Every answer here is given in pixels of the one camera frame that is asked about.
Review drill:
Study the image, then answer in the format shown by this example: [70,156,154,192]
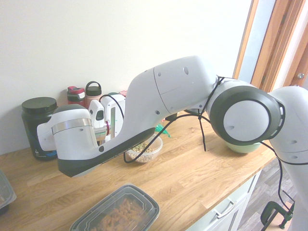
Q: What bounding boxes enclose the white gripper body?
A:
[100,94,126,141]

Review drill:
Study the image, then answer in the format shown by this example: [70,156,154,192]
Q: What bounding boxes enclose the silver drawer handle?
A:
[213,198,235,218]

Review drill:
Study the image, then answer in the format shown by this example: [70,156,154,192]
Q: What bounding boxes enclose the pale green bowl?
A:
[223,141,262,154]

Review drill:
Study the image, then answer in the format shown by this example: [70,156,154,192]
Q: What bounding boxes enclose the beige cereal rings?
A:
[128,141,156,162]

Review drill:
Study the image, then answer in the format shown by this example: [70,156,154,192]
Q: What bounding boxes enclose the black meal container clear lid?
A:
[0,169,17,216]

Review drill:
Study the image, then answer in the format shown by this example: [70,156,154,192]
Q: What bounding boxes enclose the pink bottle with black cap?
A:
[85,81,103,109]

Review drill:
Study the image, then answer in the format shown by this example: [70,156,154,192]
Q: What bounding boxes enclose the red water bottle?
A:
[67,86,86,108]

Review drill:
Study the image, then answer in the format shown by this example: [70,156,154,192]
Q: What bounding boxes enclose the dark green clamp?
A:
[261,201,295,229]

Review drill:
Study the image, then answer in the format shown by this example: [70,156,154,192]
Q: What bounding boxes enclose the black protein powder tub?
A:
[21,97,58,161]

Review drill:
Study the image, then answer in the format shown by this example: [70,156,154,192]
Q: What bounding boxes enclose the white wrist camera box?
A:
[88,100,105,130]

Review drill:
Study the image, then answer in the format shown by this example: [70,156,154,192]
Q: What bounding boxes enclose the white cabinet drawer front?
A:
[190,168,263,231]

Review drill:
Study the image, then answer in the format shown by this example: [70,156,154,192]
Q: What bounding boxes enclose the wooden door frame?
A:
[233,0,308,93]

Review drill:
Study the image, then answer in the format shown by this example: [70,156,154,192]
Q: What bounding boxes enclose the clear plastic cereal bowl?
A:
[126,136,164,164]

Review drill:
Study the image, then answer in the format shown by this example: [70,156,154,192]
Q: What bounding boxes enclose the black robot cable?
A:
[100,76,296,217]

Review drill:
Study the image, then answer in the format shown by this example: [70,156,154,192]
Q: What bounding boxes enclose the black meal container orange food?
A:
[69,183,160,231]

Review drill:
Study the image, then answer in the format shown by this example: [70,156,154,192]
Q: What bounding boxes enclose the clear lid with green rim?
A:
[154,124,173,139]

